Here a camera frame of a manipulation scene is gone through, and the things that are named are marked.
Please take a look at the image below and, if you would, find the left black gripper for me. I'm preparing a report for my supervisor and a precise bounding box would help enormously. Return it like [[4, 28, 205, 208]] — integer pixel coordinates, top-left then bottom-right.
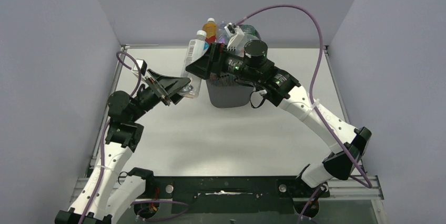
[[130, 69, 193, 122]]

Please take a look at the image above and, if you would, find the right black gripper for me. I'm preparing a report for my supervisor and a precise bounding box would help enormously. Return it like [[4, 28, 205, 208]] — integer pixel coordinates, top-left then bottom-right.
[[185, 43, 259, 84]]

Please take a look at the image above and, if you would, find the clear bottle white label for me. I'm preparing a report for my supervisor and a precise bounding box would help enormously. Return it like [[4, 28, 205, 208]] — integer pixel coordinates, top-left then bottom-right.
[[180, 30, 208, 99]]

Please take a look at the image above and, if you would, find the grey ribbed waste bin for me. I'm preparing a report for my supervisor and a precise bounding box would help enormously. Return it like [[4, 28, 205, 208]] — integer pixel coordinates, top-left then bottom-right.
[[205, 24, 262, 109]]

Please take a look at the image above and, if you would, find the pink blue label bottle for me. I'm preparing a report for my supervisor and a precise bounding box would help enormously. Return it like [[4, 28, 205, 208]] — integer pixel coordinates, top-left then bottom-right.
[[216, 21, 230, 44]]

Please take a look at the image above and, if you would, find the red yellow label bottle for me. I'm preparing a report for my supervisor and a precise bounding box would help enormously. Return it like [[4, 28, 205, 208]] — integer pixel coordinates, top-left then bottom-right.
[[202, 18, 218, 44]]

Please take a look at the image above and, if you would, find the green tinted bottle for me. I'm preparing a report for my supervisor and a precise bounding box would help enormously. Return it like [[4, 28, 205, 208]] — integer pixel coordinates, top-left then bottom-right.
[[240, 24, 261, 39]]

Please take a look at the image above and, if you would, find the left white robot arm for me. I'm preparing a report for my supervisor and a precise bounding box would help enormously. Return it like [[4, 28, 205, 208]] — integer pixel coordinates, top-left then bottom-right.
[[54, 69, 191, 223]]

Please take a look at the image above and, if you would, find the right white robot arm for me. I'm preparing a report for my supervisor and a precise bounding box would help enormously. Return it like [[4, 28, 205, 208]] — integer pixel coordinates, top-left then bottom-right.
[[185, 40, 372, 196]]

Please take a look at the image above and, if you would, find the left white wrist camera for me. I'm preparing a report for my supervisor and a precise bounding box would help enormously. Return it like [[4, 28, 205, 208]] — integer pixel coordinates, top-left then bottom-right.
[[131, 59, 147, 78]]

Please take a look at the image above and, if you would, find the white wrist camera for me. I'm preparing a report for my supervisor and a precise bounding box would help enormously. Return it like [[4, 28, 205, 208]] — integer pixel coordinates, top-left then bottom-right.
[[131, 59, 147, 78], [225, 23, 245, 50]]

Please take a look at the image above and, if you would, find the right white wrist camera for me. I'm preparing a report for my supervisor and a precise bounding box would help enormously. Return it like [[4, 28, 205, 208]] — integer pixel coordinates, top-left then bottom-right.
[[225, 23, 245, 50]]

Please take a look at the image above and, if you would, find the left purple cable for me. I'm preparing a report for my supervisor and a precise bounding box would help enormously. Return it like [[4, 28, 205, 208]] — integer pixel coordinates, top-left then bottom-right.
[[77, 51, 190, 224]]

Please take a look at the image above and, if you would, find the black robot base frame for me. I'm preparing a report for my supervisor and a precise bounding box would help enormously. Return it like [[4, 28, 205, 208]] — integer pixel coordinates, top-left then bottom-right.
[[138, 176, 314, 214]]

